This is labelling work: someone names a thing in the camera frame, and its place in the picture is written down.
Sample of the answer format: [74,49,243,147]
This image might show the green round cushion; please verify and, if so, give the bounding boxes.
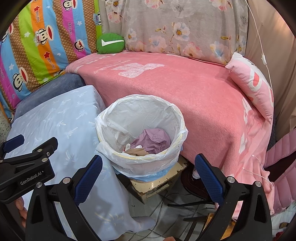
[96,33,126,54]

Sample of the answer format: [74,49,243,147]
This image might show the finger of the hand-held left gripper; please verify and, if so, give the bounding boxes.
[0,137,59,172]
[0,134,25,154]

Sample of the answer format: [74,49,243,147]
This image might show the pink blanket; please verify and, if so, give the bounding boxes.
[65,52,275,219]

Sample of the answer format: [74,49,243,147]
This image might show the bin with white bag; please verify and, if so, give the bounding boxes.
[95,94,189,180]

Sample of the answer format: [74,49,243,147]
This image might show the light blue printed sheet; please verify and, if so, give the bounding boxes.
[5,85,156,239]

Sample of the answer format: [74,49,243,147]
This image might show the person's left hand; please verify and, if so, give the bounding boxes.
[14,197,29,219]

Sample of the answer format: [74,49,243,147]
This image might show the pink pillow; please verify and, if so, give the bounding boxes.
[225,52,274,124]

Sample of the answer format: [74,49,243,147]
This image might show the wooden stool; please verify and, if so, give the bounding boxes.
[131,162,189,204]

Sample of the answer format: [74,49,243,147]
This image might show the beige sock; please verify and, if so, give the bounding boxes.
[125,147,148,156]

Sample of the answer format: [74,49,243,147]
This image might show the white printed cloth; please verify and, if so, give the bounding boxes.
[270,205,296,237]

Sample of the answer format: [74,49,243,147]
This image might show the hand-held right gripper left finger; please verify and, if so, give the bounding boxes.
[25,155,103,241]

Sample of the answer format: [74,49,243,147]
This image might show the white cable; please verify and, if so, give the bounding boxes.
[246,0,275,188]

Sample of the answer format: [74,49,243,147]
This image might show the blue-grey sofa cushion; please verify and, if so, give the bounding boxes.
[13,73,85,116]

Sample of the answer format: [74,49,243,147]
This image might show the black folding stool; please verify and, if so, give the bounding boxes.
[166,171,220,241]

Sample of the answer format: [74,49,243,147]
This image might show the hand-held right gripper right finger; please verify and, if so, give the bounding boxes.
[194,153,273,241]

